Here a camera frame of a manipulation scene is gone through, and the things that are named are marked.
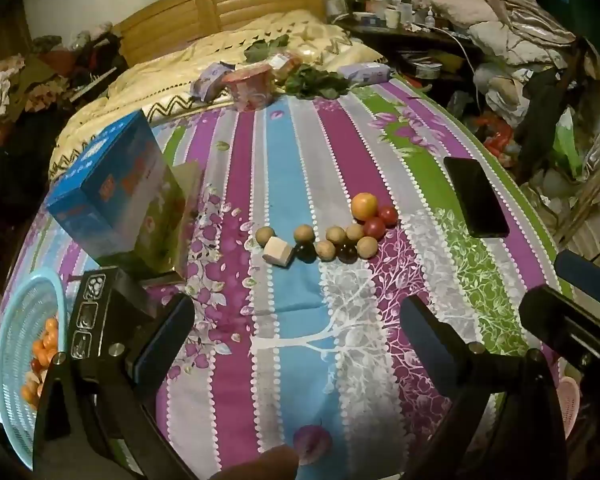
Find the green plastic bag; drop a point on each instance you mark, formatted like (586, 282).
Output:
(567, 145)

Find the purple tissue packet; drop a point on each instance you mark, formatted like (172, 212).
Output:
(211, 82)
(365, 74)

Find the pile of tangerines and longans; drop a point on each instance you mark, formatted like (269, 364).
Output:
(42, 355)

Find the white cup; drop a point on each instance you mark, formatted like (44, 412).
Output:
(393, 17)

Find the red cherry tomato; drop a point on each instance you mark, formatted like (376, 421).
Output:
(387, 215)
(374, 228)

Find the beige wooden block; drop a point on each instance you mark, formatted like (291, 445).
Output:
(278, 251)

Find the blue cardboard box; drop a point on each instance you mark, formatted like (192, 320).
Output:
(110, 185)

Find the striped floral bedsheet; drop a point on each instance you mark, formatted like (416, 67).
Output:
(290, 320)

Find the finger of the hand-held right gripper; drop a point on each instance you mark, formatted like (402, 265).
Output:
(587, 272)
(550, 310)

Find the dark bedside table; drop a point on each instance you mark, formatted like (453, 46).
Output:
(415, 45)

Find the dark cherry tomato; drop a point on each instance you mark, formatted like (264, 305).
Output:
(306, 253)
(349, 253)

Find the wooden headboard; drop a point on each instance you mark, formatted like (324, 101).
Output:
(240, 5)

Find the person's left hand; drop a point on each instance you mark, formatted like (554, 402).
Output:
(260, 465)

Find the pink plastic cup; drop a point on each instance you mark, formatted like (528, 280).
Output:
(250, 90)

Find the pink plastic basket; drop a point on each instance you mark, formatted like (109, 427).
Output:
(569, 405)

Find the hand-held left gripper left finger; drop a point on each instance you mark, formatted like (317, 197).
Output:
(164, 347)

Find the red plastic bag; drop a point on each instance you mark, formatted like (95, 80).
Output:
(500, 137)

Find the dark pile of clothes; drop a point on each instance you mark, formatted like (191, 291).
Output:
(45, 85)

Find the light blue plastic basket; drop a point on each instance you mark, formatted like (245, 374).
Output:
(20, 320)

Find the cream quilt with zigzag border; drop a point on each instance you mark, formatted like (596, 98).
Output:
(145, 85)

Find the orange snack packet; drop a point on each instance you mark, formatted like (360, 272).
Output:
(286, 65)

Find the green leafy vegetable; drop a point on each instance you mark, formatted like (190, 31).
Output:
(315, 85)
(262, 50)

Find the round metal tin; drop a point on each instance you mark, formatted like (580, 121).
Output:
(425, 70)

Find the large pile of clothes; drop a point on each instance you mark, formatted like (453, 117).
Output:
(505, 25)

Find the small dropper bottle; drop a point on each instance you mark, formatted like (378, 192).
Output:
(431, 19)

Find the group of brown longans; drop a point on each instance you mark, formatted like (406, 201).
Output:
(303, 234)

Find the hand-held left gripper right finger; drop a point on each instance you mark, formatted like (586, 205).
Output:
(430, 341)

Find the black smartphone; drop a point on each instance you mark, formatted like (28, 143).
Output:
(475, 195)

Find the orange tangerine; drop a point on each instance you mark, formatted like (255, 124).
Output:
(364, 206)

